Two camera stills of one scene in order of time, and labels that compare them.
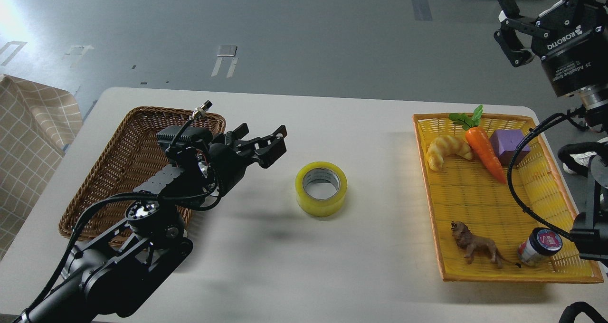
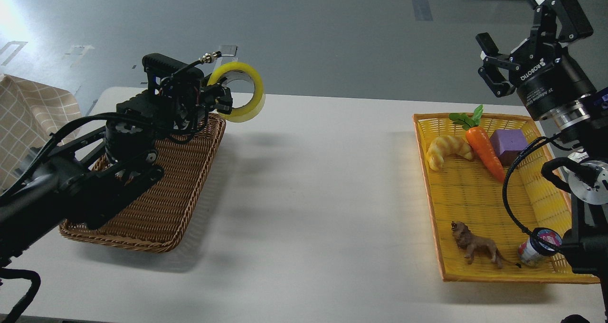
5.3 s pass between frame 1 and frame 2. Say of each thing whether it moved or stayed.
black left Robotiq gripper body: moved
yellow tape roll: moved
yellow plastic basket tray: stayed
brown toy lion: stayed
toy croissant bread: stayed
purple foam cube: stayed
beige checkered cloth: stayed
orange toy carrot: stayed
